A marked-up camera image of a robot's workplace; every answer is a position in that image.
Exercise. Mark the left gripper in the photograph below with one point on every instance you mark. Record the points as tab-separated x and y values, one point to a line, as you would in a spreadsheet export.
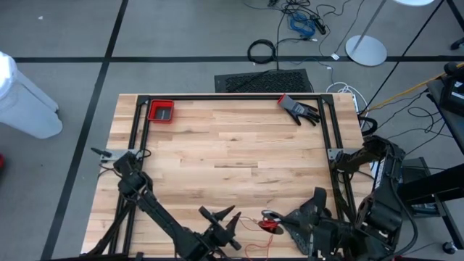
221	239

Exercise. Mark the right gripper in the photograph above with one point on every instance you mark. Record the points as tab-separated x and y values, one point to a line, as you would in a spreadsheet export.
326	228

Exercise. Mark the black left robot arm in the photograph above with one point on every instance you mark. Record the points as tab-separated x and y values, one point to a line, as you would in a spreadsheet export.
159	214

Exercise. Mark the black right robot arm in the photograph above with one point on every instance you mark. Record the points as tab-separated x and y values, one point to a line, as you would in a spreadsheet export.
380	210

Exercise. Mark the grey screwdriver bit case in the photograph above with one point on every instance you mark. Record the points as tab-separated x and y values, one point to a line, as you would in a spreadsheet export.
299	239

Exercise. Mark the white printed cardboard box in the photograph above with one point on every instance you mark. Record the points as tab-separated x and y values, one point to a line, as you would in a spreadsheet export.
377	174

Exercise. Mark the grey glove with red cuff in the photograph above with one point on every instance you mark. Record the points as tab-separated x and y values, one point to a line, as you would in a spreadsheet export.
297	108

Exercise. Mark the red plastic bin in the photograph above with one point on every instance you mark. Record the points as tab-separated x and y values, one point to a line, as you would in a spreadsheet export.
160	111

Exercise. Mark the white power strip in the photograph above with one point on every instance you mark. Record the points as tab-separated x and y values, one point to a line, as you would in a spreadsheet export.
355	101

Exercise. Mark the black rubber floor mat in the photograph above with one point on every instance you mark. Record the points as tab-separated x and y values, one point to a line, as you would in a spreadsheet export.
264	81

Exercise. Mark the black metal beam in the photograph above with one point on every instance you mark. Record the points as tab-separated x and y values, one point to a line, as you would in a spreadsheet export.
435	185

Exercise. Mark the black caster wheel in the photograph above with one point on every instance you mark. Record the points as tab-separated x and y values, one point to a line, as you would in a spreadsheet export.
450	248

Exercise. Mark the white floor lamp stand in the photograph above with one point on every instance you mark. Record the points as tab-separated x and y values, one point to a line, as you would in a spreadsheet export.
366	50

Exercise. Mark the black desk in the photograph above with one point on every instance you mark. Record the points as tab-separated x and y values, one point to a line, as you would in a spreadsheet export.
449	119

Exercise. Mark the white bin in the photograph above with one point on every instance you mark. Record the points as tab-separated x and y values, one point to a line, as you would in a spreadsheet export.
25	101

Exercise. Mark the silver frame bracket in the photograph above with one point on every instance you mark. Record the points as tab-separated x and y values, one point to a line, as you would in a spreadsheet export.
335	152

